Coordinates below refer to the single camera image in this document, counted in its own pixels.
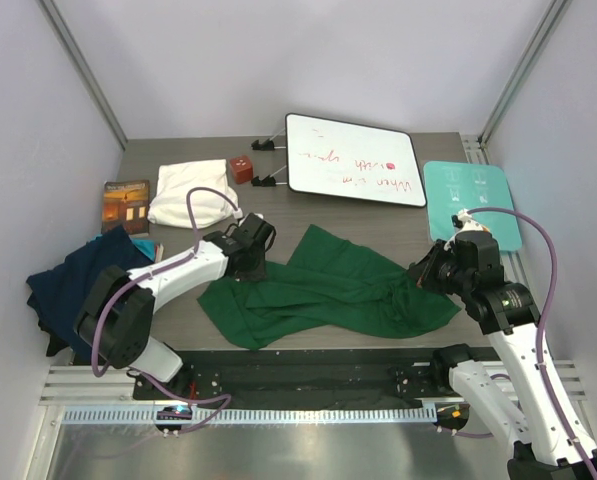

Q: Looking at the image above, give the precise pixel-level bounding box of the green t-shirt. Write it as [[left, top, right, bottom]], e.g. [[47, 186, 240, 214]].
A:
[[198, 225, 460, 350]]

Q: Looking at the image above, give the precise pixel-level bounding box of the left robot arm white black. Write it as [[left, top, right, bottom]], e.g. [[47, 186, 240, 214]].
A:
[[74, 213, 276, 399]]

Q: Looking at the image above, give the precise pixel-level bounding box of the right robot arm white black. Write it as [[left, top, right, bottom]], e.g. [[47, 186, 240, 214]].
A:
[[409, 228, 597, 479]]

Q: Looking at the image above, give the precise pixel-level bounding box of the whiteboard black stand foot near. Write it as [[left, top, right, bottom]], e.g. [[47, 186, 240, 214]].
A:
[[250, 166, 287, 187]]

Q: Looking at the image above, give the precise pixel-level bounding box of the whiteboard black stand foot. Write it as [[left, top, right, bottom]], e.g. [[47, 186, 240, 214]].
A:
[[250, 166, 287, 187], [250, 130, 286, 151]]

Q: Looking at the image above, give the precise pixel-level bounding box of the red brown cube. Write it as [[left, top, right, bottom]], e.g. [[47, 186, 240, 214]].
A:
[[228, 155, 254, 184]]

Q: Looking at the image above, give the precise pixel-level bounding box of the teal plastic cutting board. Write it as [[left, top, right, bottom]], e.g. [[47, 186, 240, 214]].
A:
[[423, 161, 522, 252]]

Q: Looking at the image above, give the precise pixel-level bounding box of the white folded t-shirt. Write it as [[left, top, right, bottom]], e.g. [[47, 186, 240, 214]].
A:
[[147, 158, 239, 230]]

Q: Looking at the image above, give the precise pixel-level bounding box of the whiteboard black stand foot far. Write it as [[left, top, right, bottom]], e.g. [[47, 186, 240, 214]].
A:
[[250, 130, 286, 151]]

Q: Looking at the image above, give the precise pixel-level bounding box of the teal t-shirt under pile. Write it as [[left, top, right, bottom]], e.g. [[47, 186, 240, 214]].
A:
[[131, 238, 164, 263]]

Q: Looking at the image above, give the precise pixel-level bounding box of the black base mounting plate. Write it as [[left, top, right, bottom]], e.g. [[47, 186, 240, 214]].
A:
[[131, 348, 489, 401]]

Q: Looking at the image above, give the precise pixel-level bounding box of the brown paperback book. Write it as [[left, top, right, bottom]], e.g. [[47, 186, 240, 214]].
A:
[[101, 180, 150, 237]]

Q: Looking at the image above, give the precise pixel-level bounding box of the navy blue t-shirt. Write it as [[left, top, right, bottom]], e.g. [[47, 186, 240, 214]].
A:
[[26, 227, 153, 358]]

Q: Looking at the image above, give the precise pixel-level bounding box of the white whiteboard with black frame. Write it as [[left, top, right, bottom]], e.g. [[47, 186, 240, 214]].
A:
[[285, 113, 427, 207]]

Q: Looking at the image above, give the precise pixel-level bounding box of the perforated metal rail strip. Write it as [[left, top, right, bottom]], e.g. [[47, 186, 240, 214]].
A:
[[62, 403, 437, 425]]

